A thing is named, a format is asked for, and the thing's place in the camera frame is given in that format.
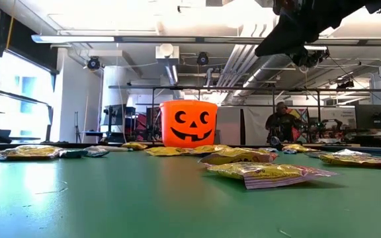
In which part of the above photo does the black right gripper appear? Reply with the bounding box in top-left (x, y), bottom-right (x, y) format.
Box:
top-left (255, 0), bottom-right (381, 67)

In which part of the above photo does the black spotlight cluster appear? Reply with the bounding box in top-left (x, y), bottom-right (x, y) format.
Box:
top-left (306, 49), bottom-right (330, 69)

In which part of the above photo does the black ceiling spotlight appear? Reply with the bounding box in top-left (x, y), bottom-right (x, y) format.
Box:
top-left (87, 56), bottom-right (101, 71)
top-left (336, 79), bottom-right (356, 89)
top-left (196, 52), bottom-right (210, 66)

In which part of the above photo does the person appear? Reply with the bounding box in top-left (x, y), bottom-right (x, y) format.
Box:
top-left (265, 101), bottom-right (303, 143)

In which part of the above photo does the white partition panel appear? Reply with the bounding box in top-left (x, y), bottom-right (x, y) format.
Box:
top-left (218, 105), bottom-right (271, 146)

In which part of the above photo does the dark desk monitor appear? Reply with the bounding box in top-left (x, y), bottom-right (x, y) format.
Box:
top-left (355, 104), bottom-right (381, 130)

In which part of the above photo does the cluttered workbench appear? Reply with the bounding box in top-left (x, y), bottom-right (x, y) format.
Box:
top-left (306, 130), bottom-right (381, 149)

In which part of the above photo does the white ceiling vent box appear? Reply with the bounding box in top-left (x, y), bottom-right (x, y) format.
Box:
top-left (155, 42), bottom-right (181, 66)

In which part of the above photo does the orange pumpkin face bucket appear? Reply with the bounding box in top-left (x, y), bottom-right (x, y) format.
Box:
top-left (159, 100), bottom-right (219, 148)

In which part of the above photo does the white round column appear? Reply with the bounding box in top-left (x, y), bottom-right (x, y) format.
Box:
top-left (101, 65), bottom-right (128, 143)

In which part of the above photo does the black monitor on stand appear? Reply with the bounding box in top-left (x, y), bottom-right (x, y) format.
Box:
top-left (101, 104), bottom-right (137, 143)

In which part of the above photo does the long ceiling light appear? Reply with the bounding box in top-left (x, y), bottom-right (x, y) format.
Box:
top-left (30, 34), bottom-right (116, 44)

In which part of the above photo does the thin black tripod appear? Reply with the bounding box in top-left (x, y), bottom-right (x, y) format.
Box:
top-left (73, 111), bottom-right (82, 143)

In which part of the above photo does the green table mat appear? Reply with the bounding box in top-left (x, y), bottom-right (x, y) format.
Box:
top-left (0, 145), bottom-right (381, 238)

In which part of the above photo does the large bright window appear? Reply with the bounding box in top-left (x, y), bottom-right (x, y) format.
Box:
top-left (0, 49), bottom-right (58, 143)

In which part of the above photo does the silver ventilation duct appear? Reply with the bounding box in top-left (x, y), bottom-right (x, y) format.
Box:
top-left (216, 19), bottom-right (310, 100)

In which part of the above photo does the black metal rack frame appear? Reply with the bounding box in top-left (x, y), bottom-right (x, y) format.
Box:
top-left (108, 85), bottom-right (381, 146)

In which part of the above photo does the black table frame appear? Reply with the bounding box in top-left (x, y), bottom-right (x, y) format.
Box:
top-left (0, 141), bottom-right (381, 158)

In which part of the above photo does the yellow hanging cord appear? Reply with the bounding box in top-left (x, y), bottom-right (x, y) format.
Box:
top-left (5, 6), bottom-right (15, 50)

